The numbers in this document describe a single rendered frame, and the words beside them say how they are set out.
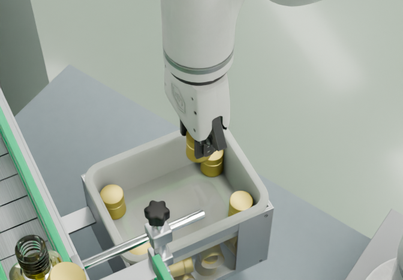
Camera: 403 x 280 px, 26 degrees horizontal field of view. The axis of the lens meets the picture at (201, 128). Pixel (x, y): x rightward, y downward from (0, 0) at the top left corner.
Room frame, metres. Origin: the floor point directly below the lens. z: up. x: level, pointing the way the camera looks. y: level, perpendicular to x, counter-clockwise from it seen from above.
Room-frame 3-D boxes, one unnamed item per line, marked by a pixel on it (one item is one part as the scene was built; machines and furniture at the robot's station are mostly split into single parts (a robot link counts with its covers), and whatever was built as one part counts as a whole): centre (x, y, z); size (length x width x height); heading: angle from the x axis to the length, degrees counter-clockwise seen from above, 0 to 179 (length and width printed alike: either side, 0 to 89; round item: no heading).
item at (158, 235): (0.50, 0.07, 1.12); 0.17 x 0.03 x 0.12; 117
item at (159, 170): (0.65, 0.04, 0.97); 0.22 x 0.17 x 0.09; 117
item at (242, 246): (0.63, 0.06, 0.92); 0.27 x 0.17 x 0.15; 117
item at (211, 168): (0.72, -0.02, 0.96); 0.04 x 0.04 x 0.04
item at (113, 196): (0.65, 0.13, 0.96); 0.04 x 0.04 x 0.04
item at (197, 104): (0.68, 0.00, 1.20); 0.10 x 0.07 x 0.11; 27
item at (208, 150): (0.65, -0.01, 1.11); 0.03 x 0.03 x 0.07; 27
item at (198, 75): (0.68, 0.00, 1.26); 0.09 x 0.08 x 0.03; 27
